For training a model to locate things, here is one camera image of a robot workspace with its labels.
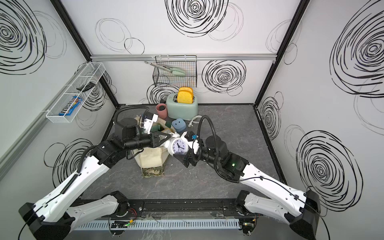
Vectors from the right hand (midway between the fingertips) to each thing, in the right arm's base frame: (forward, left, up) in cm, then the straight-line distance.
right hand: (181, 146), depth 65 cm
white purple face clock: (0, +2, 0) cm, 2 cm away
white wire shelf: (+47, +59, +6) cm, 76 cm away
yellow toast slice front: (+42, +2, -10) cm, 44 cm away
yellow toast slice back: (+47, +2, -6) cm, 47 cm away
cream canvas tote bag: (0, +17, -15) cm, 23 cm away
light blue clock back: (+31, +7, -26) cm, 41 cm away
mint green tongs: (+49, +8, +5) cm, 50 cm away
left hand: (+4, +5, +2) cm, 7 cm away
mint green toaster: (+38, +9, -18) cm, 43 cm away
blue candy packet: (+18, +53, +7) cm, 56 cm away
